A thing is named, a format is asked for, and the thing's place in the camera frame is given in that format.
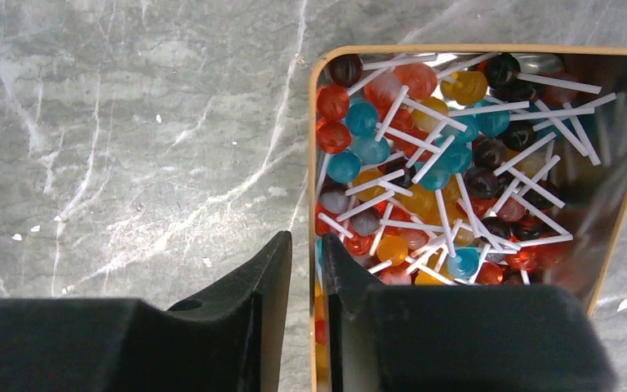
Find gold tin of lollipops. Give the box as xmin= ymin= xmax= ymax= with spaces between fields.
xmin=311 ymin=44 xmax=627 ymax=391

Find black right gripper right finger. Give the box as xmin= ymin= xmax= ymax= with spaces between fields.
xmin=321 ymin=234 xmax=617 ymax=391

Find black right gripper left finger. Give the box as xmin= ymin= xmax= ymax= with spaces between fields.
xmin=0 ymin=231 xmax=292 ymax=391

